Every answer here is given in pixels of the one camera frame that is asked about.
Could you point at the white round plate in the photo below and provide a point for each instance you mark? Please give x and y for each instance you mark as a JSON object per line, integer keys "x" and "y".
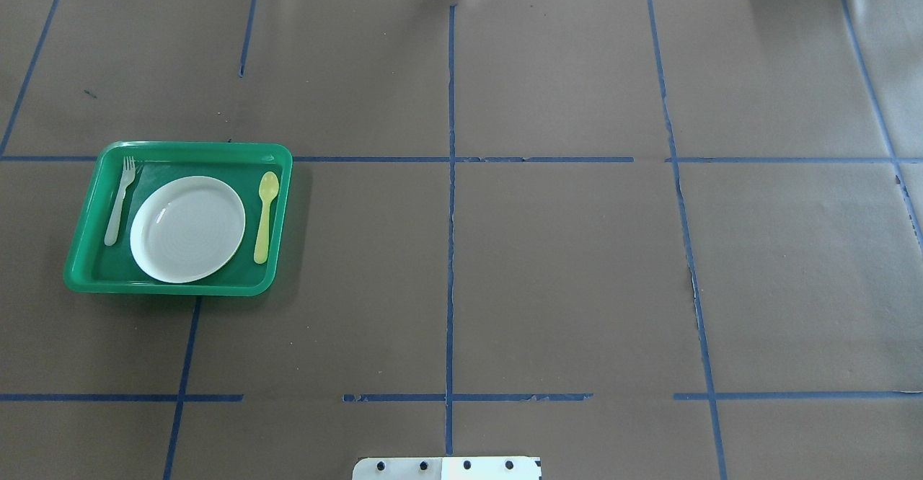
{"x": 187, "y": 229}

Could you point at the yellow plastic spoon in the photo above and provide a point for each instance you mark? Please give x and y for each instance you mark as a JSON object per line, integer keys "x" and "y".
{"x": 268, "y": 190}

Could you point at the white plastic fork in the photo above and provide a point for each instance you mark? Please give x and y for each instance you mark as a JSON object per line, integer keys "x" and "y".
{"x": 127, "y": 178}

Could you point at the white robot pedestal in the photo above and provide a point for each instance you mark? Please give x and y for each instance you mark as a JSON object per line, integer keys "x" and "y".
{"x": 449, "y": 467}

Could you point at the green plastic tray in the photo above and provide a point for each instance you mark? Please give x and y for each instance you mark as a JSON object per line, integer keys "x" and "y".
{"x": 93, "y": 267}

